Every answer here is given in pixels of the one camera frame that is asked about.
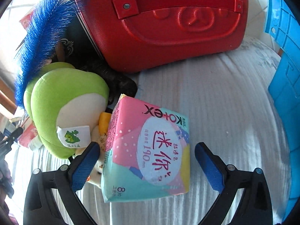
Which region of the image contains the colourful Kotex pad pack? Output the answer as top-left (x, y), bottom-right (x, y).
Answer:
top-left (101, 94), bottom-right (190, 203)

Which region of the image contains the pink floral tissue pack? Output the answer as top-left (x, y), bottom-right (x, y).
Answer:
top-left (18, 123), bottom-right (38, 148)

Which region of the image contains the green plush frog toy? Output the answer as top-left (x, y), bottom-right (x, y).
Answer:
top-left (23, 62), bottom-right (109, 159)

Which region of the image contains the striped white blue bedsheet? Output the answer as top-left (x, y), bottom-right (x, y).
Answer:
top-left (14, 36), bottom-right (291, 225)

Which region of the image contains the blue fluffy feather duster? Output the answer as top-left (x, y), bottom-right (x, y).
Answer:
top-left (15, 0), bottom-right (82, 108)

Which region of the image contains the red toy suitcase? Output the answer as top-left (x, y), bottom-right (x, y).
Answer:
top-left (75, 0), bottom-right (248, 73)

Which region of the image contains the blue plastic storage crate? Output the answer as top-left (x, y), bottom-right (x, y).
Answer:
top-left (265, 0), bottom-right (299, 224)

